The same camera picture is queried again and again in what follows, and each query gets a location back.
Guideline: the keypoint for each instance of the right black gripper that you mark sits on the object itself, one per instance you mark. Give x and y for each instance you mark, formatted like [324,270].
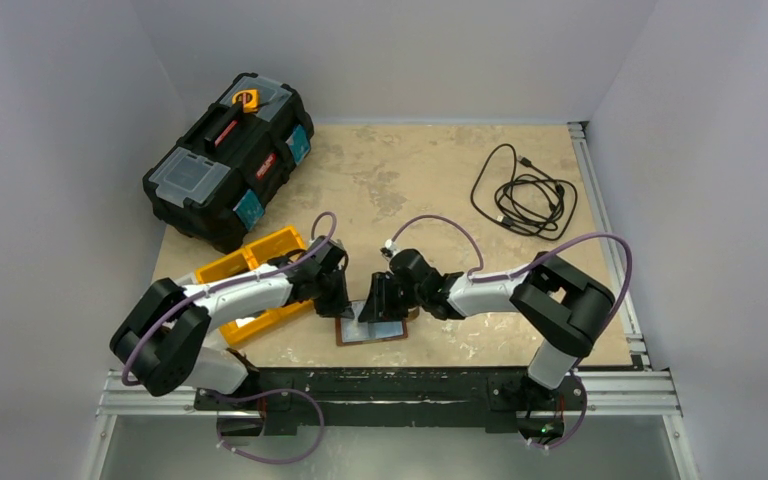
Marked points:
[387,294]

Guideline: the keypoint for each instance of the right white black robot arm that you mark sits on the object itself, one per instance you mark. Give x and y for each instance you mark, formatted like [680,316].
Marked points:
[569,308]

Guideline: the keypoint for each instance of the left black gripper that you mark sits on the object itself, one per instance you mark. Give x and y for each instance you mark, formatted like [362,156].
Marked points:
[340,306]

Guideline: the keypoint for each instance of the card in left compartment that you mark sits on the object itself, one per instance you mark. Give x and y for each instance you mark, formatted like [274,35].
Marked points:
[246,322]

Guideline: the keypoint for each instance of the aluminium front frame rail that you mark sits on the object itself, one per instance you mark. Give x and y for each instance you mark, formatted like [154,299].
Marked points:
[337,390]

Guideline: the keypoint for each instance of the black plastic toolbox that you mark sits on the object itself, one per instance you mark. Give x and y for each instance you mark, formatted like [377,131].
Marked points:
[215,182]

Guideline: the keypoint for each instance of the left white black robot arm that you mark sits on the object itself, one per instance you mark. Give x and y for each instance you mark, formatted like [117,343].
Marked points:
[161,342]

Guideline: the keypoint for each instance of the yellow plastic divided bin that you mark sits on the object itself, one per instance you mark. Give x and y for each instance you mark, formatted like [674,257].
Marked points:
[249,257]

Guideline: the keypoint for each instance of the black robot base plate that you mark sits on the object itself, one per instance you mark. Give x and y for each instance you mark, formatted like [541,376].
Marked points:
[287,423]

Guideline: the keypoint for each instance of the orange tape measure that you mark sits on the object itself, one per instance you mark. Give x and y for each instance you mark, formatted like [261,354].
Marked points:
[248,100]

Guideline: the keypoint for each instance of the brown leather card holder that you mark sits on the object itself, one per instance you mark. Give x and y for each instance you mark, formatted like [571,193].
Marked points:
[350,331]

